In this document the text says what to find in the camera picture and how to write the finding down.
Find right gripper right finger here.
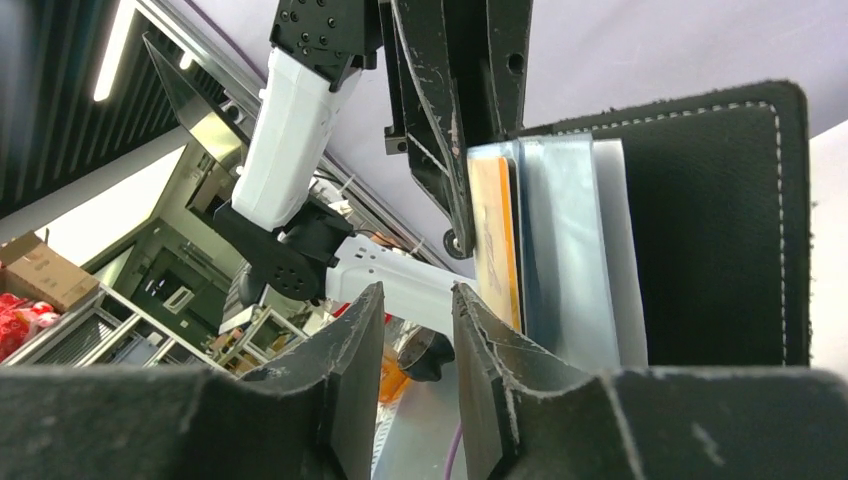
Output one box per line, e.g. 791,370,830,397
452,284,847,479

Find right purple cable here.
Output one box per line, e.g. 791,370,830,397
442,423,465,480

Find orange label plastic bottle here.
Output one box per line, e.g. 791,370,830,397
378,350,409,404

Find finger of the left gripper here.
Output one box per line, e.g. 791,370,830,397
463,0,533,143
391,1,475,259

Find black leather card holder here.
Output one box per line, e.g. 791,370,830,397
502,80,812,367

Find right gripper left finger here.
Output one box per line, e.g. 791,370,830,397
1,282,384,479

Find cardboard box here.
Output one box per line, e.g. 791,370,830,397
1,231,100,313

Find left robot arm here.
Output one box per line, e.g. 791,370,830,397
214,1,533,336

